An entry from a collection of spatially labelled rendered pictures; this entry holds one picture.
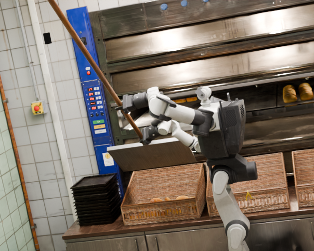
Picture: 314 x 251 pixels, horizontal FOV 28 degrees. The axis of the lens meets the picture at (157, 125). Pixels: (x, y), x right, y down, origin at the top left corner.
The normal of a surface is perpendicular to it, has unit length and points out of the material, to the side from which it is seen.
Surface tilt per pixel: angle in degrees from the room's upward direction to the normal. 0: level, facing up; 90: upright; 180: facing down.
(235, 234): 90
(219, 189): 90
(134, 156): 140
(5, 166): 90
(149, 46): 70
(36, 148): 90
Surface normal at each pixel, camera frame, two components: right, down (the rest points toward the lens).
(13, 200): 0.97, -0.14
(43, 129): -0.18, 0.20
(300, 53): -0.22, -0.15
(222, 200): 0.04, 0.55
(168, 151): 0.01, 0.88
